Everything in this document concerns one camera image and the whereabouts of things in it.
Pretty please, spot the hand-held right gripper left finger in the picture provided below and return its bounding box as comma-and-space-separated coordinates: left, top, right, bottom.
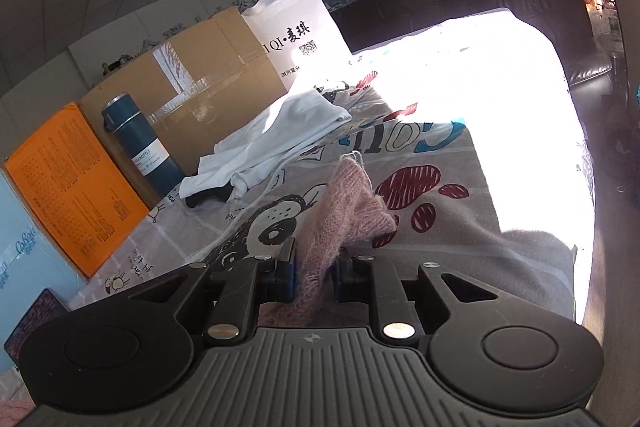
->
127, 237, 297, 342

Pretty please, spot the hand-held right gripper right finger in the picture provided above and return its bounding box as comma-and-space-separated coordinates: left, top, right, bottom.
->
333, 252, 507, 342

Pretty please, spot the pink knitted sweater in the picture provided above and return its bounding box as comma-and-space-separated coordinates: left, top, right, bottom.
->
259, 154, 399, 327

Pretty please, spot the black cloth item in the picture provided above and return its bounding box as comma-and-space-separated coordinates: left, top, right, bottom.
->
184, 183, 234, 209

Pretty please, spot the printed bed sheet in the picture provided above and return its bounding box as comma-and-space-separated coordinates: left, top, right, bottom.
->
65, 6, 601, 325

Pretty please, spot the white garment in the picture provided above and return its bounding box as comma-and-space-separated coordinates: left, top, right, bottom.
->
179, 89, 354, 200

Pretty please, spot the dark blue vacuum bottle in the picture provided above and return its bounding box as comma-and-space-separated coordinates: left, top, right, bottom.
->
101, 92, 186, 200

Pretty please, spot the brown cardboard box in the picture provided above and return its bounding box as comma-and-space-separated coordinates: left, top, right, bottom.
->
79, 5, 292, 204

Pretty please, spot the orange cardboard box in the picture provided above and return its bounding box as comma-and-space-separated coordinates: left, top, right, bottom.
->
3, 102, 150, 279

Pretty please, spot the white paper bag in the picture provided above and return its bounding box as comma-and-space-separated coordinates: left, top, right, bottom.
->
242, 0, 354, 96

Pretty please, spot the black smartphone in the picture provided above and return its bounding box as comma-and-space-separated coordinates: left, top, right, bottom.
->
3, 288, 69, 366

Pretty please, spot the light blue cardboard box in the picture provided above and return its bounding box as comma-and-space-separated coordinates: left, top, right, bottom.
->
0, 169, 89, 379

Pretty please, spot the pink striped cloth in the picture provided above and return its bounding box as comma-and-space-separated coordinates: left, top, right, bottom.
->
0, 394, 36, 427

